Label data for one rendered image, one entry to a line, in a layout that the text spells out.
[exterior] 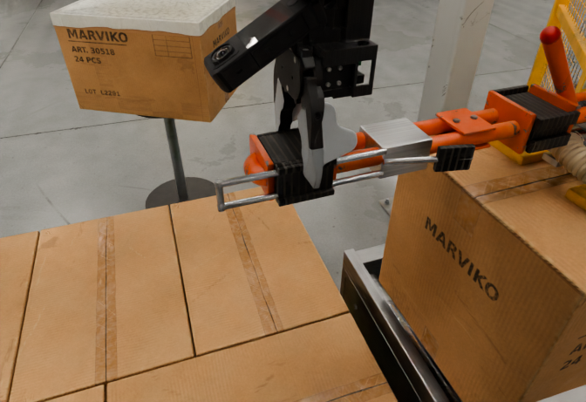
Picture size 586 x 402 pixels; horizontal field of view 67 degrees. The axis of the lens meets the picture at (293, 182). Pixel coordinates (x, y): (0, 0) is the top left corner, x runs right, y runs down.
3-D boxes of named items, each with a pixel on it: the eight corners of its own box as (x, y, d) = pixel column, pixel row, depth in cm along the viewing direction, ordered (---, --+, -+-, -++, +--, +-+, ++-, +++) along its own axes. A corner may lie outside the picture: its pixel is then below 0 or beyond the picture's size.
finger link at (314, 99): (330, 149, 43) (320, 57, 41) (315, 152, 43) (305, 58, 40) (311, 143, 47) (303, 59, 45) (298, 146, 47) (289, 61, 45)
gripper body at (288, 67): (372, 102, 46) (389, -24, 39) (295, 114, 43) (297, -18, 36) (340, 75, 51) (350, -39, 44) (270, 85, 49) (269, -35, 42)
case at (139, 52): (241, 84, 211) (235, -5, 187) (211, 123, 179) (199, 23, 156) (126, 73, 221) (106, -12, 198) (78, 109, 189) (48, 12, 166)
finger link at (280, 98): (320, 139, 57) (337, 88, 49) (276, 147, 55) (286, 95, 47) (311, 121, 58) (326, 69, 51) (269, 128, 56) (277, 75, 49)
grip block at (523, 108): (518, 116, 68) (530, 80, 65) (570, 146, 61) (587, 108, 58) (474, 125, 66) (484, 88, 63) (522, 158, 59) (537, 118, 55)
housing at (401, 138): (399, 145, 61) (405, 115, 58) (428, 170, 56) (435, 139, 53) (354, 153, 59) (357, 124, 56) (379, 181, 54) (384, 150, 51)
